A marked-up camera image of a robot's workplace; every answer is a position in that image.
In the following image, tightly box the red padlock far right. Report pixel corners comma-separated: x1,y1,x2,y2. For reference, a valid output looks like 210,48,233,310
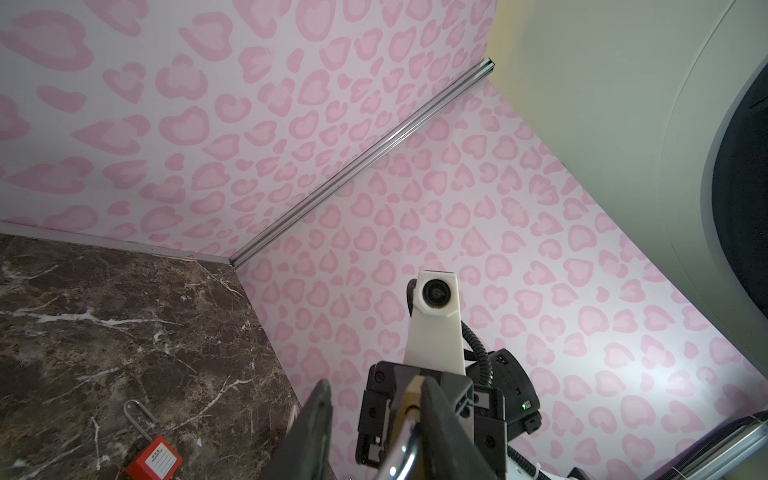
123,399,183,480

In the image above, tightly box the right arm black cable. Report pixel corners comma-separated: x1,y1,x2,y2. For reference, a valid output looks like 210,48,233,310
460,320,544,480

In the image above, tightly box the brass padlock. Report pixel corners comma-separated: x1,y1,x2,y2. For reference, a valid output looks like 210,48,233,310
376,376,425,480

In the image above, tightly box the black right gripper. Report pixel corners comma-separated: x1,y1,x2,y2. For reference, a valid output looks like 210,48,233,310
355,361,507,479

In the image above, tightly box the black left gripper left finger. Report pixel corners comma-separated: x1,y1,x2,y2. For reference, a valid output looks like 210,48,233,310
259,379,333,480

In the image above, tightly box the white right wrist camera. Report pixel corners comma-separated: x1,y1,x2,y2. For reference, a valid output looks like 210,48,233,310
403,270,465,375

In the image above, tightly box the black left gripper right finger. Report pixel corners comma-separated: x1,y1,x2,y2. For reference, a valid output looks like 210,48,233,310
420,377,496,479

